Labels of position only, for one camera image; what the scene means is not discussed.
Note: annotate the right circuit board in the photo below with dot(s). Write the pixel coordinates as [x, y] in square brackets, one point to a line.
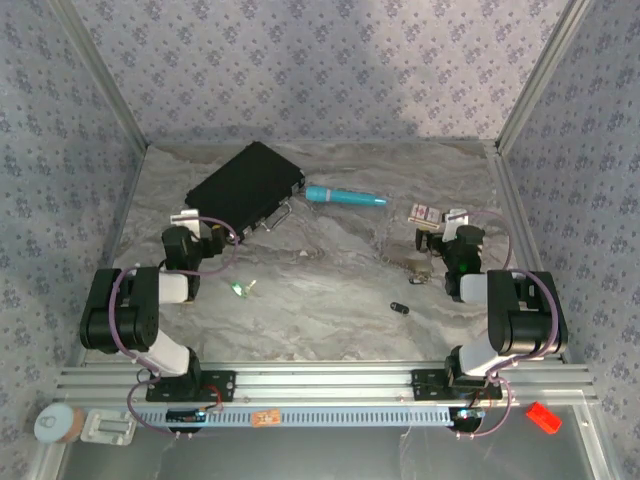
[469, 415]

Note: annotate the tape roll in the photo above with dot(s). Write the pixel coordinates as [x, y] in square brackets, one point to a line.
[52, 425]

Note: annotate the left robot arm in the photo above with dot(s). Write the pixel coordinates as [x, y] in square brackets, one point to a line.
[120, 320]

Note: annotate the aluminium frame post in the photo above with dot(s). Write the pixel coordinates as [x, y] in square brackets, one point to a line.
[542, 75]
[102, 75]

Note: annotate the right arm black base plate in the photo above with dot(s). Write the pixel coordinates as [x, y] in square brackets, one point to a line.
[425, 382]

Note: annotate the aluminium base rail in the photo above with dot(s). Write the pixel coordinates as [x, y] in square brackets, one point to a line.
[325, 382]

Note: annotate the white plastic bracket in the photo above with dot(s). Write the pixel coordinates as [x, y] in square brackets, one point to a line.
[107, 427]

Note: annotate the orange tag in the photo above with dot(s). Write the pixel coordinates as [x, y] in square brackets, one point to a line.
[266, 419]

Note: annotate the green key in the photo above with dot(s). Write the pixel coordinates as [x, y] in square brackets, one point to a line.
[239, 289]

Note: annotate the left circuit board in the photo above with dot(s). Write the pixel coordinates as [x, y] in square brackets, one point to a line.
[185, 416]

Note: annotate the playing card box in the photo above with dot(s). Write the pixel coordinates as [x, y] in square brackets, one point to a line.
[425, 215]

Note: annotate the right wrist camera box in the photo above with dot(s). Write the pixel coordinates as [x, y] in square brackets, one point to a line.
[454, 222]

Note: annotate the teal marker pen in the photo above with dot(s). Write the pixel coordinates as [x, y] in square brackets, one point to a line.
[340, 195]

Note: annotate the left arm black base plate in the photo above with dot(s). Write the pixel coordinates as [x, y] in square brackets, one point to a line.
[220, 385]

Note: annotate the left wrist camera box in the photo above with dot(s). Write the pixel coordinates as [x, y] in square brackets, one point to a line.
[186, 220]

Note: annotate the black hard case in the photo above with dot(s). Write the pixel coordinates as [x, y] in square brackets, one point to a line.
[245, 190]

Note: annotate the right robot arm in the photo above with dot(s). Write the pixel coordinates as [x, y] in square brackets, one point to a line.
[520, 320]

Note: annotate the circuit board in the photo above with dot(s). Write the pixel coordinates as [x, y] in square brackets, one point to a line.
[185, 416]
[469, 415]

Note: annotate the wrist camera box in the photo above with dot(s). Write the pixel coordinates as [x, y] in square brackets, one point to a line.
[454, 222]
[186, 220]

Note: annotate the aluminium side rail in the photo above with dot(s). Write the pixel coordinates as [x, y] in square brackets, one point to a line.
[127, 200]
[511, 200]

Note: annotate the red plastic block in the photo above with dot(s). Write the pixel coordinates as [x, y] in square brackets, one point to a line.
[544, 417]

